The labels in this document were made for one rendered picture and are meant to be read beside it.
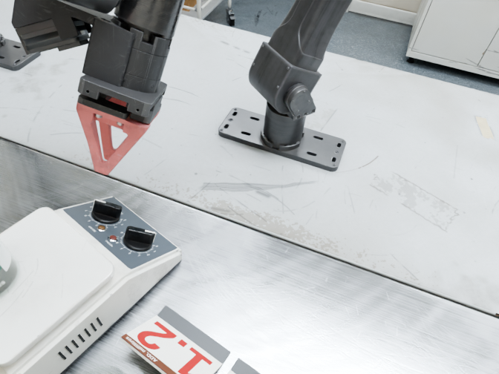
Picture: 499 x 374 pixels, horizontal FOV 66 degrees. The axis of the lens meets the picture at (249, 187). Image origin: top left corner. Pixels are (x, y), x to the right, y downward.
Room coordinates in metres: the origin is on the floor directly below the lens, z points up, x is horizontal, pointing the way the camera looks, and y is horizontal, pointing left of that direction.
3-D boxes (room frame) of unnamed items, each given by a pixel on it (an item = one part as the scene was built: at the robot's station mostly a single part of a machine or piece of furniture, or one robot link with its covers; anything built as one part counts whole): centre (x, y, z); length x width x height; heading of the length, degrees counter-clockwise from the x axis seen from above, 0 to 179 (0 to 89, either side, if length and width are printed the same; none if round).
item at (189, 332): (0.12, 0.06, 0.92); 0.09 x 0.06 x 0.04; 60
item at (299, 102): (0.46, -0.04, 1.00); 0.09 x 0.06 x 0.06; 36
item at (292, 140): (0.47, -0.04, 0.94); 0.20 x 0.07 x 0.08; 73
